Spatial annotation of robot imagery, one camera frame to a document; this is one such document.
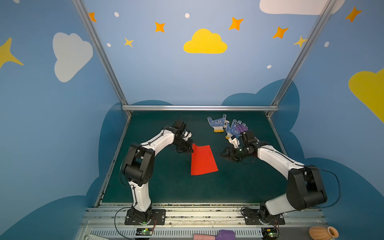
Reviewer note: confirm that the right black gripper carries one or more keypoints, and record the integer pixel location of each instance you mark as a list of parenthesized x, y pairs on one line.
[(235, 152)]

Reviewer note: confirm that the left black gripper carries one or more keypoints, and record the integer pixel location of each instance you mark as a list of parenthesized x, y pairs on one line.
[(184, 145)]

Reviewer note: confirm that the red square paper sheet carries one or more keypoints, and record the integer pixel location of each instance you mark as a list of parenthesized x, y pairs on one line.
[(203, 161)]

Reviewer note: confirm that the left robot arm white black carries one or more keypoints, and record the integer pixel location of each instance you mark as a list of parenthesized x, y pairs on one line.
[(138, 164)]

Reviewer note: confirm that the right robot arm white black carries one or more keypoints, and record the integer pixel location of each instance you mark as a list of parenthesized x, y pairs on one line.
[(305, 187)]

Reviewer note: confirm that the right blue dotted work glove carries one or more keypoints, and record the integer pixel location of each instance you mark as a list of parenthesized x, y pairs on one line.
[(231, 129)]

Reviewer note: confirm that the blue dotted work glove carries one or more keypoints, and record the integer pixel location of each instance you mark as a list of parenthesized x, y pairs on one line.
[(218, 125), (231, 129)]

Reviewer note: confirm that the purple pink brush on table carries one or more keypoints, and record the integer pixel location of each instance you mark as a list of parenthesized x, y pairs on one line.
[(242, 128)]

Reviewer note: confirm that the left blue dotted work glove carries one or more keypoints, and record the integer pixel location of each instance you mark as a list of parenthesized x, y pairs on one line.
[(218, 125)]

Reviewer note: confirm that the pink purple brush front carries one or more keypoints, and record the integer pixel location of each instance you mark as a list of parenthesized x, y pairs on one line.
[(222, 235)]

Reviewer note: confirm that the right green circuit board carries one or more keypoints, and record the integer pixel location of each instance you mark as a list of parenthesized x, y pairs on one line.
[(269, 234)]

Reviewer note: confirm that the green circuit board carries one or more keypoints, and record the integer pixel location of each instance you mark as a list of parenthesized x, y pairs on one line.
[(269, 234), (144, 232)]

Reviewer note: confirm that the left green circuit board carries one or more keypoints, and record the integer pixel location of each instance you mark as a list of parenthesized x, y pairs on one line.
[(144, 232)]

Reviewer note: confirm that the terracotta ribbed vase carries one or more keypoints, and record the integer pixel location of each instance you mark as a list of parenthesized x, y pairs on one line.
[(322, 233)]

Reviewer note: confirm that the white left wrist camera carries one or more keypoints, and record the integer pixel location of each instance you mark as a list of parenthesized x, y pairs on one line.
[(186, 135)]

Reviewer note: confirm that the rear aluminium frame bar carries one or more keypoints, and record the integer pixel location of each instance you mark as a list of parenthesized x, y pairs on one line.
[(200, 108)]

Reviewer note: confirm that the right aluminium frame post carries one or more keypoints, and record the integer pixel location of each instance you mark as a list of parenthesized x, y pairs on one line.
[(315, 32)]

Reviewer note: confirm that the aluminium frame post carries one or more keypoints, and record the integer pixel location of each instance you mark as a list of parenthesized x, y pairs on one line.
[(315, 32), (88, 24)]

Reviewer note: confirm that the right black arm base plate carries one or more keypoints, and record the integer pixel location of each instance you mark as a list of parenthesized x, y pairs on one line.
[(261, 217)]

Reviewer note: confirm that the front aluminium rail base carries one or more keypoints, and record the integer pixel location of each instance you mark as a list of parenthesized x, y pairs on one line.
[(182, 221)]

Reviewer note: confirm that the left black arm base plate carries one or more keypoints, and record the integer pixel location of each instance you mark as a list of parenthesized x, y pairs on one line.
[(157, 216)]

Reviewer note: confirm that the left aluminium frame post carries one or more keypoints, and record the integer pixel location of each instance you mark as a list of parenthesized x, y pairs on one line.
[(88, 24)]

